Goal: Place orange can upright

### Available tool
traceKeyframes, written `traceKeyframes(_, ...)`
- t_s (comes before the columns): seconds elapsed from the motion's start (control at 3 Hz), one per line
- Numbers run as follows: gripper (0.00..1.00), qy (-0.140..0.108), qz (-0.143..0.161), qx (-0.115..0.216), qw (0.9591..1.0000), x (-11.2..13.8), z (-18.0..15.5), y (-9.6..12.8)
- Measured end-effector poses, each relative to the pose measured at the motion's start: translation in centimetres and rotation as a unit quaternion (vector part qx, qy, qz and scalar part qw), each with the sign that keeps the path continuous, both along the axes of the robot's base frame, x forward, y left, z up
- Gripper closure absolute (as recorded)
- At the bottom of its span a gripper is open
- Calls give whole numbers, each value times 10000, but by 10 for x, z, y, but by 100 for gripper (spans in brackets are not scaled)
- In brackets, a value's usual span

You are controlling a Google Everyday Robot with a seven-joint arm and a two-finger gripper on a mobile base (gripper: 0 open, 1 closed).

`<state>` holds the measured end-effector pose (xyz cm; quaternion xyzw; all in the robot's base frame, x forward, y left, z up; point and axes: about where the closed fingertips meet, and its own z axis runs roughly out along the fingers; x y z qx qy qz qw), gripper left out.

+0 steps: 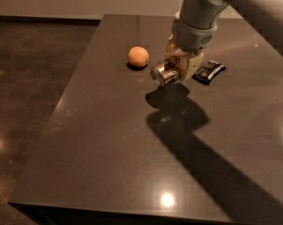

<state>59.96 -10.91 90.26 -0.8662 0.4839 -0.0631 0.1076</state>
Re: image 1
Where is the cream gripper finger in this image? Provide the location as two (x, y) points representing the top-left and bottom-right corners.
(164, 36), (183, 64)
(178, 52), (203, 81)

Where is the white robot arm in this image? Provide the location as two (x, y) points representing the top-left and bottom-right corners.
(170, 0), (283, 56)

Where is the black snack packet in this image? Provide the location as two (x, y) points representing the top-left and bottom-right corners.
(192, 60), (226, 85)

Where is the orange fruit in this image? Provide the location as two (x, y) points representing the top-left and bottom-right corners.
(127, 46), (149, 68)

